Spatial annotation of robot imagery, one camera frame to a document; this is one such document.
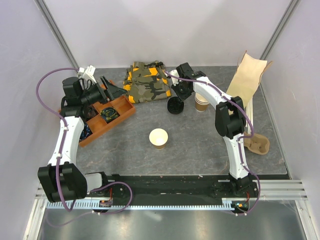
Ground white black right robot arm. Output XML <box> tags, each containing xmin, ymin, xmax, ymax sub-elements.
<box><xmin>165</xmin><ymin>62</ymin><xmax>254</xmax><ymax>197</ymax></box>

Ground white paper straws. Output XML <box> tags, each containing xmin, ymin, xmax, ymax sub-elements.
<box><xmin>245</xmin><ymin>98</ymin><xmax>254</xmax><ymax>136</ymax></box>

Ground single brown paper cup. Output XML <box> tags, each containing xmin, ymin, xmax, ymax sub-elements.
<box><xmin>149</xmin><ymin>128</ymin><xmax>169</xmax><ymax>150</ymax></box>

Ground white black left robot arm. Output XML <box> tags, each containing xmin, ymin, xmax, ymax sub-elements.
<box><xmin>37</xmin><ymin>76</ymin><xmax>127</xmax><ymax>203</ymax></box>

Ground cardboard cup carrier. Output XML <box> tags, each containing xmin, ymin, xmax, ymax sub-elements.
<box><xmin>244</xmin><ymin>133</ymin><xmax>270</xmax><ymax>155</ymax></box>

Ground dark rolled sock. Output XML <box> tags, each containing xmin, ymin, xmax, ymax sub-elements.
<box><xmin>86</xmin><ymin>105</ymin><xmax>98</xmax><ymax>120</ymax></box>

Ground green yellow rolled sock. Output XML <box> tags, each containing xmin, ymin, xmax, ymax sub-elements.
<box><xmin>100</xmin><ymin>107</ymin><xmax>120</xmax><ymax>124</ymax></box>

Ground stack of black lids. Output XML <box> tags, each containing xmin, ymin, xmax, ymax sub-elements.
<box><xmin>167</xmin><ymin>96</ymin><xmax>184</xmax><ymax>115</ymax></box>

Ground camouflage folded cloth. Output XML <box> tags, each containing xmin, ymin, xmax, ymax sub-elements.
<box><xmin>123</xmin><ymin>60</ymin><xmax>172</xmax><ymax>104</ymax></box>

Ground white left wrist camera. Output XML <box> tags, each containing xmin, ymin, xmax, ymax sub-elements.
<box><xmin>77</xmin><ymin>65</ymin><xmax>97</xmax><ymax>84</ymax></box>

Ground stack of paper cups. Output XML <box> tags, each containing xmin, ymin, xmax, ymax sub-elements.
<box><xmin>194</xmin><ymin>93</ymin><xmax>210</xmax><ymax>112</ymax></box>

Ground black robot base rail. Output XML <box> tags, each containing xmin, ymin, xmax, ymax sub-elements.
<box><xmin>94</xmin><ymin>174</ymin><xmax>259</xmax><ymax>204</ymax></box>

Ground blue striped rolled sock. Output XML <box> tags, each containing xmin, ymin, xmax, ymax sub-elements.
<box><xmin>79</xmin><ymin>122</ymin><xmax>93</xmax><ymax>142</ymax></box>

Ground grey slotted cable duct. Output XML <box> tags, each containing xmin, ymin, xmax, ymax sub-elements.
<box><xmin>46</xmin><ymin>197</ymin><xmax>251</xmax><ymax>210</ymax></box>

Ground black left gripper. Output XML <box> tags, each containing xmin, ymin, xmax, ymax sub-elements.
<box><xmin>80</xmin><ymin>76</ymin><xmax>127</xmax><ymax>107</ymax></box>

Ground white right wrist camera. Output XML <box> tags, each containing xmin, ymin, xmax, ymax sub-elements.
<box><xmin>167</xmin><ymin>69</ymin><xmax>180</xmax><ymax>86</ymax></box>

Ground orange compartment tray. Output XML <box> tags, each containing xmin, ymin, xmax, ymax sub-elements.
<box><xmin>58</xmin><ymin>79</ymin><xmax>137</xmax><ymax>148</ymax></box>

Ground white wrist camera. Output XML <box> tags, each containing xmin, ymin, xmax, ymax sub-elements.
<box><xmin>167</xmin><ymin>69</ymin><xmax>180</xmax><ymax>86</ymax></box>
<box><xmin>77</xmin><ymin>65</ymin><xmax>97</xmax><ymax>84</ymax></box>

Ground brown paper bag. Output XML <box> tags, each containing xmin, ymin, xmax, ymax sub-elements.
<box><xmin>226</xmin><ymin>51</ymin><xmax>273</xmax><ymax>108</ymax></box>

